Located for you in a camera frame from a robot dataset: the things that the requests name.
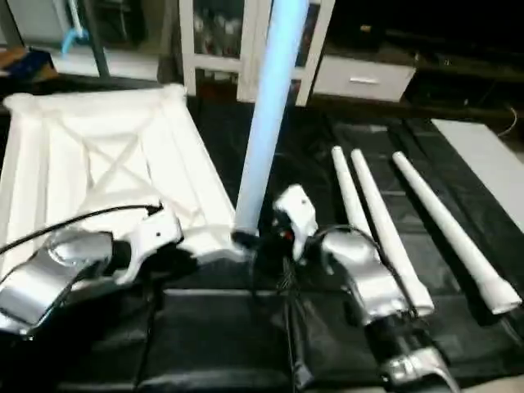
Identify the white glass door cabinet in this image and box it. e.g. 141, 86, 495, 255
178, 0, 337, 107

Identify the black work mat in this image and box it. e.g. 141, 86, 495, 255
0, 74, 524, 393

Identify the white plastic table top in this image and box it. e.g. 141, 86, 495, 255
0, 84, 251, 287

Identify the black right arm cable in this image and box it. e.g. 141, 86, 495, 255
250, 225, 410, 312

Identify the brown cardboard box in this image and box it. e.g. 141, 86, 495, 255
0, 47, 58, 81

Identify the grey vertical metal pole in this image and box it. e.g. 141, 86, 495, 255
82, 0, 111, 79

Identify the light blue plastic object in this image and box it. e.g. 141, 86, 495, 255
61, 0, 89, 58

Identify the white drawer unit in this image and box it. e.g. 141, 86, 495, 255
312, 54, 417, 102

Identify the white plastic table leg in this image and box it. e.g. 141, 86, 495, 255
391, 151, 523, 316
233, 0, 311, 240
331, 145, 374, 238
350, 148, 436, 318

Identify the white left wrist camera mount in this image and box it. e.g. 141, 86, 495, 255
121, 205, 184, 284

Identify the white flat board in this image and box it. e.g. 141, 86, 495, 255
431, 118, 524, 210

